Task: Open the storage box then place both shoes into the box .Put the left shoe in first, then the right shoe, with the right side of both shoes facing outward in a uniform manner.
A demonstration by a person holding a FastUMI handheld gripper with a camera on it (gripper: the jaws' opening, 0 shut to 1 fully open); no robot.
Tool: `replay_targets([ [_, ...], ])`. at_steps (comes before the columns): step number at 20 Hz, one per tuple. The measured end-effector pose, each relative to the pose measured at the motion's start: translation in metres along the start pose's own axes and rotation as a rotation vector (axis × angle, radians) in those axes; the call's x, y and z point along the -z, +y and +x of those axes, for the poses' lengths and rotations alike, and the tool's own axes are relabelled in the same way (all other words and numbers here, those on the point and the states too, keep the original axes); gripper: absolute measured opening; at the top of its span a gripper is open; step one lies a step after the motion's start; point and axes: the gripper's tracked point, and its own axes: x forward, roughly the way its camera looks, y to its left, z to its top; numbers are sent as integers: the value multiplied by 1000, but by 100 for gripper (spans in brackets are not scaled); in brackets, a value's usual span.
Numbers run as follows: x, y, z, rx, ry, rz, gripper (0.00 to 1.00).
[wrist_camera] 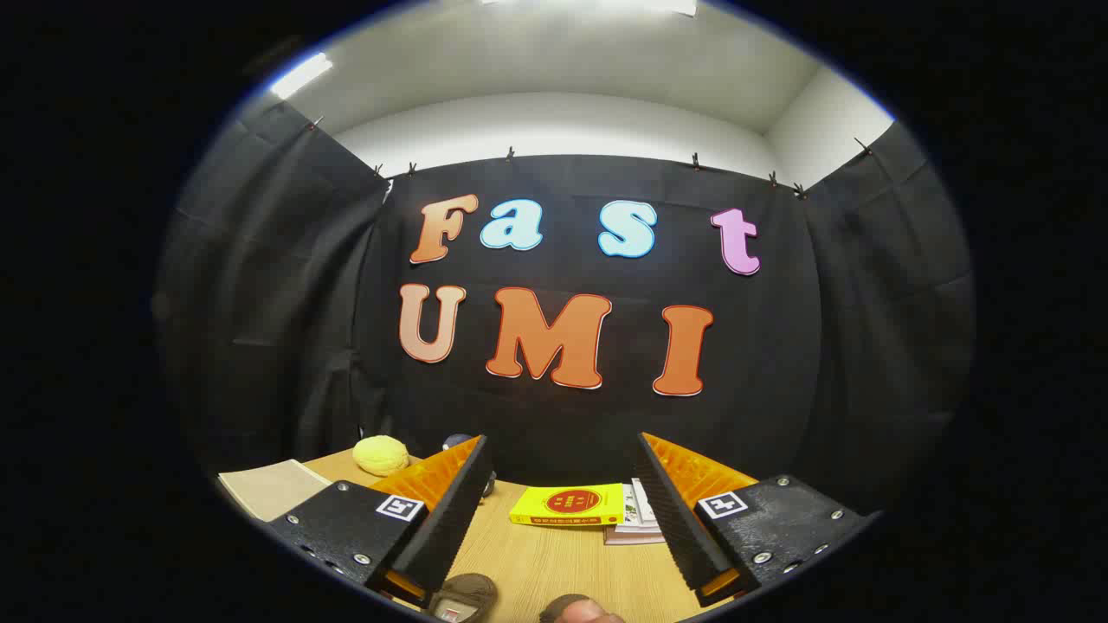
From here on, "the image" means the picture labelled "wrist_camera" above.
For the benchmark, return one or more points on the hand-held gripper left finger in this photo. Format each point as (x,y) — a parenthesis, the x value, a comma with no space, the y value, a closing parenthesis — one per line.
(450,523)

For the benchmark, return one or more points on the plush penguin toy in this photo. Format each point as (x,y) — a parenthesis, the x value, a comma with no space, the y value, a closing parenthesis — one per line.
(456,442)

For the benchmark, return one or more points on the white illustrated book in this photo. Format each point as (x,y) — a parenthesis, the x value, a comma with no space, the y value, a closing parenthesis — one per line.
(640,502)

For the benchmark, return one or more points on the yellow book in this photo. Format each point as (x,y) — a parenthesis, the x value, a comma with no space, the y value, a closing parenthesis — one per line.
(563,506)

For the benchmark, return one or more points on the beige fabric storage box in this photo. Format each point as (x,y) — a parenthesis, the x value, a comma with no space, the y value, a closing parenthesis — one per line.
(273,489)

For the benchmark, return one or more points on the brown fuzzy shoe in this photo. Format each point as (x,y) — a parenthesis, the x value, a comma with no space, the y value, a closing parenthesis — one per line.
(472,590)
(576,610)

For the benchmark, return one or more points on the row of black cloth clips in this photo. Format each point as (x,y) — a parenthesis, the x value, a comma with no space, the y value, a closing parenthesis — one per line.
(695,162)

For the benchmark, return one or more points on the ceiling light panel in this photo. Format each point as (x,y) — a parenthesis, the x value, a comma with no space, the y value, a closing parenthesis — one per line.
(589,5)
(299,76)

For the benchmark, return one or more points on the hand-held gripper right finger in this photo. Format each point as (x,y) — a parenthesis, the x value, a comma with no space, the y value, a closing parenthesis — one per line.
(679,528)

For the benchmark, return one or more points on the yellow plush bun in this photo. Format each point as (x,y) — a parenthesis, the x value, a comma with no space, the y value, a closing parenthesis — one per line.
(381,454)

